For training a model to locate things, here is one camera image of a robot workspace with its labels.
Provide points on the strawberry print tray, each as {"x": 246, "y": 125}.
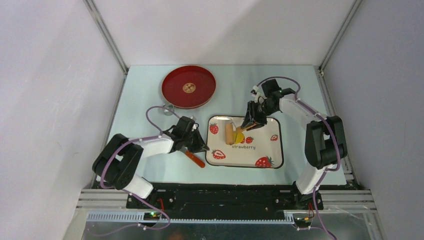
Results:
{"x": 262, "y": 147}

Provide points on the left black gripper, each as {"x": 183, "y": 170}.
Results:
{"x": 199, "y": 145}

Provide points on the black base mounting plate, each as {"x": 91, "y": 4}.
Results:
{"x": 224, "y": 201}

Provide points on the small clear glass cup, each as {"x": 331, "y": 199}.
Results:
{"x": 168, "y": 109}

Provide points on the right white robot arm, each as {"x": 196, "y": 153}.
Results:
{"x": 325, "y": 141}

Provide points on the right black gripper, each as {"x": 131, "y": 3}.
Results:
{"x": 253, "y": 117}

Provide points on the grey slotted cable duct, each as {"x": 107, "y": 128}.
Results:
{"x": 146, "y": 217}

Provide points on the yellow dough piece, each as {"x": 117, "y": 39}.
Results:
{"x": 238, "y": 137}

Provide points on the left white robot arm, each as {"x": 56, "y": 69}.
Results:
{"x": 116, "y": 165}

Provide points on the round red plate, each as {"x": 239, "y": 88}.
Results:
{"x": 188, "y": 87}

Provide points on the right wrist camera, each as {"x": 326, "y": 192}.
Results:
{"x": 254, "y": 90}

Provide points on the orange handled spatula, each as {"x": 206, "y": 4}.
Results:
{"x": 193, "y": 157}

